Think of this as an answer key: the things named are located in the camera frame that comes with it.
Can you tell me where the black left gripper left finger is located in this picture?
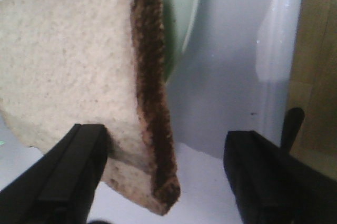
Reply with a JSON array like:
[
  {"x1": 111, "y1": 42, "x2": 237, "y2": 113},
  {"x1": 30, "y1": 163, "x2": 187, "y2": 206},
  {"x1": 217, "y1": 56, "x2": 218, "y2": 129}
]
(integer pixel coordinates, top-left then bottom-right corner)
[{"x1": 1, "y1": 124, "x2": 108, "y2": 223}]

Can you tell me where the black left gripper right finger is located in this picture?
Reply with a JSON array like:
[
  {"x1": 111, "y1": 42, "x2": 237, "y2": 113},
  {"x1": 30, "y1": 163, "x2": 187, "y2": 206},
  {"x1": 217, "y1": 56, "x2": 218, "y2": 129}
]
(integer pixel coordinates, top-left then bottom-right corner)
[{"x1": 223, "y1": 131, "x2": 336, "y2": 223}]

